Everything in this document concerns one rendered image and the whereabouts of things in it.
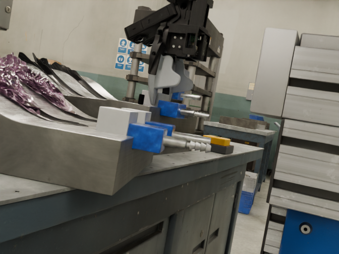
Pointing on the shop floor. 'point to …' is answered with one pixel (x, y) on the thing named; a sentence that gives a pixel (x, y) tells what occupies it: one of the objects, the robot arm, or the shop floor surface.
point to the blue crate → (245, 202)
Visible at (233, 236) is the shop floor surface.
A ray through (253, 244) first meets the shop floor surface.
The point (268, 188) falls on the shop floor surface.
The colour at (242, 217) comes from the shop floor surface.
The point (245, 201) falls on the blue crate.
